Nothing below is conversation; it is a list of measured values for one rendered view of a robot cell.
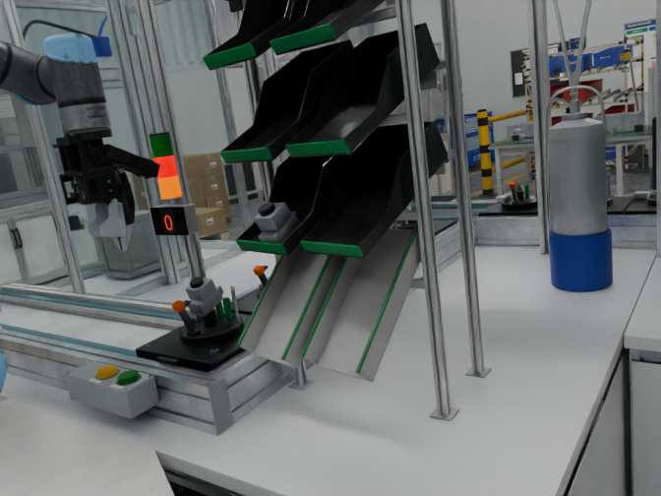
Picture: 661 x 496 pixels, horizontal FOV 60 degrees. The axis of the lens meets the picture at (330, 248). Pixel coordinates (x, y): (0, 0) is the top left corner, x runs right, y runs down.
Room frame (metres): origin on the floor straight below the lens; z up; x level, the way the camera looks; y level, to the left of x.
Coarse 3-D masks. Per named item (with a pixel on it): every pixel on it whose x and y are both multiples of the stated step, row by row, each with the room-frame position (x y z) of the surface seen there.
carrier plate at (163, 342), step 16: (176, 336) 1.23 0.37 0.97; (240, 336) 1.17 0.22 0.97; (144, 352) 1.16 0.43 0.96; (160, 352) 1.14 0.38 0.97; (176, 352) 1.12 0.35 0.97; (192, 352) 1.11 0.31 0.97; (208, 352) 1.10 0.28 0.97; (224, 352) 1.09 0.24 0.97; (192, 368) 1.08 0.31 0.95; (208, 368) 1.05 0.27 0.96
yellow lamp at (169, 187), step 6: (162, 180) 1.39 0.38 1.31; (168, 180) 1.39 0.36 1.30; (174, 180) 1.40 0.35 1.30; (162, 186) 1.39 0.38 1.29; (168, 186) 1.39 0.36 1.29; (174, 186) 1.40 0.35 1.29; (162, 192) 1.39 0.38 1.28; (168, 192) 1.39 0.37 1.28; (174, 192) 1.40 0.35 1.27; (180, 192) 1.41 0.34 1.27; (162, 198) 1.40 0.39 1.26; (168, 198) 1.39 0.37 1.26
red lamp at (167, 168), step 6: (162, 156) 1.41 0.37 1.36; (168, 156) 1.40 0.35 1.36; (156, 162) 1.39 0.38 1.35; (162, 162) 1.39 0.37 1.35; (168, 162) 1.40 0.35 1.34; (174, 162) 1.41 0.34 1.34; (162, 168) 1.39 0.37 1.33; (168, 168) 1.39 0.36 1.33; (174, 168) 1.41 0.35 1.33; (162, 174) 1.39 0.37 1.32; (168, 174) 1.39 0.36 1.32; (174, 174) 1.40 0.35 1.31
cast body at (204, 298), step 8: (192, 280) 1.19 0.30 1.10; (200, 280) 1.18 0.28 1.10; (208, 280) 1.19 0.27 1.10; (192, 288) 1.18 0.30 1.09; (200, 288) 1.17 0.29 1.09; (208, 288) 1.19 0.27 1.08; (216, 288) 1.21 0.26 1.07; (192, 296) 1.19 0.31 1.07; (200, 296) 1.17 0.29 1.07; (208, 296) 1.18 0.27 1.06; (216, 296) 1.20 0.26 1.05; (192, 304) 1.18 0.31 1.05; (200, 304) 1.17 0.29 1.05; (208, 304) 1.18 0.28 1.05; (216, 304) 1.20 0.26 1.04; (192, 312) 1.19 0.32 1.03; (200, 312) 1.17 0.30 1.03; (208, 312) 1.18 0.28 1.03
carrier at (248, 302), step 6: (258, 288) 1.51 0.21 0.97; (246, 294) 1.47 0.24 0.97; (252, 294) 1.46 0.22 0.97; (258, 294) 1.39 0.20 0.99; (240, 300) 1.42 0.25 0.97; (246, 300) 1.42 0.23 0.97; (252, 300) 1.41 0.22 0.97; (240, 306) 1.37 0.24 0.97; (246, 306) 1.37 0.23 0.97; (252, 306) 1.36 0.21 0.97; (234, 312) 1.35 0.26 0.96; (240, 312) 1.34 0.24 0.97; (246, 312) 1.33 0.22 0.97; (252, 312) 1.32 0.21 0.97
